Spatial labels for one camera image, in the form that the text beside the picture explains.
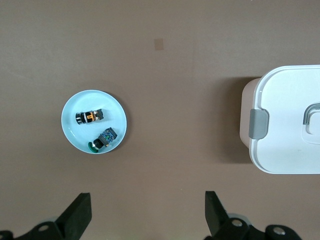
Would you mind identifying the light blue round plate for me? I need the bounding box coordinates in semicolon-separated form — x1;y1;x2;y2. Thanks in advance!
61;89;129;155

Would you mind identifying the gray box latch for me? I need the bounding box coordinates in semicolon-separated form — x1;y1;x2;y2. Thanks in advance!
249;108;270;140

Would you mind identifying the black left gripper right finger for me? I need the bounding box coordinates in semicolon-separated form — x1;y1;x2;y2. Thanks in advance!
203;191;303;240

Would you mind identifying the gray box lid handle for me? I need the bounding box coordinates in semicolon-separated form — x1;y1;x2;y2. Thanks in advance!
303;102;320;126

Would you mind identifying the white lidded storage box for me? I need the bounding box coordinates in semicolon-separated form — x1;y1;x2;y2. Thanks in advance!
239;64;320;175

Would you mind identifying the small blue black object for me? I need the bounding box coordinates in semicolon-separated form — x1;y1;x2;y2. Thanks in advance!
87;127;118;153

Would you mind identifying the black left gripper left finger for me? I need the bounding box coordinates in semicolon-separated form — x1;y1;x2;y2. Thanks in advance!
0;192;92;240

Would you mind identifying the orange push button switch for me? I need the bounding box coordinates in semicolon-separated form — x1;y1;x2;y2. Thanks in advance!
75;108;105;125

